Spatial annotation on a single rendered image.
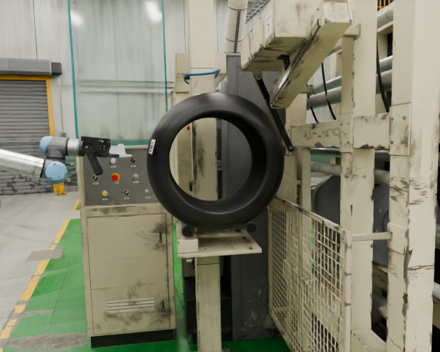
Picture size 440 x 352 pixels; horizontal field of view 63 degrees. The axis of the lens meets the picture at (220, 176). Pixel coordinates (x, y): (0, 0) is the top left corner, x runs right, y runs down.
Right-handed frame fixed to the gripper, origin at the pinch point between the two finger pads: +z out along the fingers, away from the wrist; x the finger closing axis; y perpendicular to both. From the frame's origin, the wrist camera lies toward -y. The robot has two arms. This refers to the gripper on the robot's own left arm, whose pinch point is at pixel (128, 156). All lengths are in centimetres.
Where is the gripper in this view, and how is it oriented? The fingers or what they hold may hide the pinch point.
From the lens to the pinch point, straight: 159.2
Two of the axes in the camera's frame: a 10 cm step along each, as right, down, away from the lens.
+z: 9.9, 0.8, 1.4
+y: 0.9, -9.9, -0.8
